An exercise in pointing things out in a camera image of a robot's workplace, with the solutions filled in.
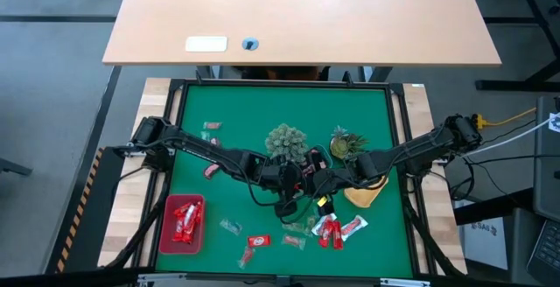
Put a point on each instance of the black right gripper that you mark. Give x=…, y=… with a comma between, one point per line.
x=341, y=181

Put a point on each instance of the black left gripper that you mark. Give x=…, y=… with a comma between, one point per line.
x=284, y=179

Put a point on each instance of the red KitKat bar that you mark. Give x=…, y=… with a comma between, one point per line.
x=183, y=210
x=338, y=234
x=190, y=232
x=326, y=236
x=195, y=212
x=259, y=240
x=178, y=231

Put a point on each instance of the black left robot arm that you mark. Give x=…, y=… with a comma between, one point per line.
x=197, y=151

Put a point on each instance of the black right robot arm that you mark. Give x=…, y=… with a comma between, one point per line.
x=420, y=147

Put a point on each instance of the white candy wrapper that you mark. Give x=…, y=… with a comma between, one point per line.
x=354, y=228
x=323, y=223

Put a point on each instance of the yellow plastic basket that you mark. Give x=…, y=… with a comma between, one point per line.
x=363, y=195

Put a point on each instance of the teal plastic basket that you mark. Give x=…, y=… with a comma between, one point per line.
x=329, y=156

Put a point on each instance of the pale succulent in patterned pot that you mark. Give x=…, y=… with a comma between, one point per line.
x=286, y=142

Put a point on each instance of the mixed succulents in black pot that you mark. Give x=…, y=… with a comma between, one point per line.
x=345, y=144

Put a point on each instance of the green table mat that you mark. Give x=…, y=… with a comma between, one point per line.
x=245, y=112

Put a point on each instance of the red plastic basket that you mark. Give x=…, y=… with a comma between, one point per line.
x=168, y=245

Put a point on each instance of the white printed cardboard box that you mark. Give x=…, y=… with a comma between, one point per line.
x=485, y=239

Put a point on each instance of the white rectangular box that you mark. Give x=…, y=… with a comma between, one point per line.
x=206, y=44

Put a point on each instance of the black mat with hazard stripe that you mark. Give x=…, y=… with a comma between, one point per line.
x=100, y=217

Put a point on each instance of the tan wooden desk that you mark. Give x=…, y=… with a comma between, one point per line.
x=302, y=16

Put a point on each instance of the black keyboard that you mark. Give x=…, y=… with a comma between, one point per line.
x=547, y=252

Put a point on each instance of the grey computer case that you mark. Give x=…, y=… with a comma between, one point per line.
x=547, y=160

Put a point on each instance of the silver frame bracket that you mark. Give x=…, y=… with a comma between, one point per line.
x=404, y=282
x=162, y=278

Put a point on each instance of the black aluminium table frame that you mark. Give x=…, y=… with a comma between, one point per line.
x=284, y=83

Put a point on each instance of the black metal desk frame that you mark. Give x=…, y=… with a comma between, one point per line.
x=542, y=24

